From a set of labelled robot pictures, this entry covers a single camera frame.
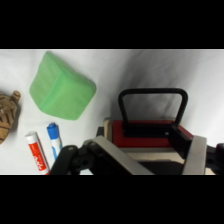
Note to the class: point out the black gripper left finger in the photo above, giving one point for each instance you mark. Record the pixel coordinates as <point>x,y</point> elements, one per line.
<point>100,156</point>

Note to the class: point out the green sponge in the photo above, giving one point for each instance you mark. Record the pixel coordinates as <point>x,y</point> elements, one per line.
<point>61,88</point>

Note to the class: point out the blue whiteboard marker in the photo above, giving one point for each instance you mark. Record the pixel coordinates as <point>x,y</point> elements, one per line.
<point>54,138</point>

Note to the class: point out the red whiteboard marker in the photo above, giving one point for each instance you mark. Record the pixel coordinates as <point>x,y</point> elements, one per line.
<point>36,153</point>

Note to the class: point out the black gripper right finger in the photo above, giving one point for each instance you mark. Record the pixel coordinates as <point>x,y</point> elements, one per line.
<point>196,156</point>

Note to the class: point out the brown plush toy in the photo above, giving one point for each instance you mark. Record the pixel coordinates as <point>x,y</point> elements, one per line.
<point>6,115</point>

